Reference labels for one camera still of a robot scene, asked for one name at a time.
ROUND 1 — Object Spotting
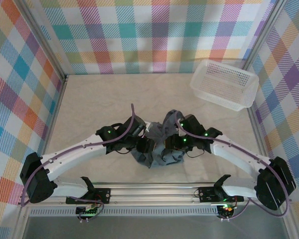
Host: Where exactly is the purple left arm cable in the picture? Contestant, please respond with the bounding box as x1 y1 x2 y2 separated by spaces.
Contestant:
19 103 140 207

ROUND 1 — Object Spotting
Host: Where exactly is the grey t-shirt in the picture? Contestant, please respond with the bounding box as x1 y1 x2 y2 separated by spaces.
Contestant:
131 109 187 169

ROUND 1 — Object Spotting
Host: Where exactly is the slotted grey cable duct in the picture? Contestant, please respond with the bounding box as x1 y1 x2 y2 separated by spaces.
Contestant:
29 208 219 217

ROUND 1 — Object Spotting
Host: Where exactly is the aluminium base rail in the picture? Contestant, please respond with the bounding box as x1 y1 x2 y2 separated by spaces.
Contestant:
17 183 294 208

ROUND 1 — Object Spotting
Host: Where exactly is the aluminium corner post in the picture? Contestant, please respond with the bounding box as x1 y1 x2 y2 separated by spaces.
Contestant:
241 0 289 73
18 0 69 83

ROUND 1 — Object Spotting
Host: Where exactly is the aluminium side rail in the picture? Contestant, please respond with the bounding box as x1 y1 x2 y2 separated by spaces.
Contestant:
246 106 276 185
12 74 70 239

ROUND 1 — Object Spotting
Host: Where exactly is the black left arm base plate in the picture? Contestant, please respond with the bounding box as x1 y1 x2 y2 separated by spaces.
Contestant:
66 188 112 205

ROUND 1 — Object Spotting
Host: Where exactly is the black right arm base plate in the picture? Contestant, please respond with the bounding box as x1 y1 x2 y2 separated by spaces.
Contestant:
198 186 244 202

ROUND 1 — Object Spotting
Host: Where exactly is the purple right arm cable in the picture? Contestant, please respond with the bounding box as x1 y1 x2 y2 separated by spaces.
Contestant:
174 111 292 222

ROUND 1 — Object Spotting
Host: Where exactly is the white perforated plastic basket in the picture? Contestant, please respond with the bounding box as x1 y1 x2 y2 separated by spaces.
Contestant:
190 59 260 112

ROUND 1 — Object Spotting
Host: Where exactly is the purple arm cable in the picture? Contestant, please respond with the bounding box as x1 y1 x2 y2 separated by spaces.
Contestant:
174 111 292 222
19 103 140 207

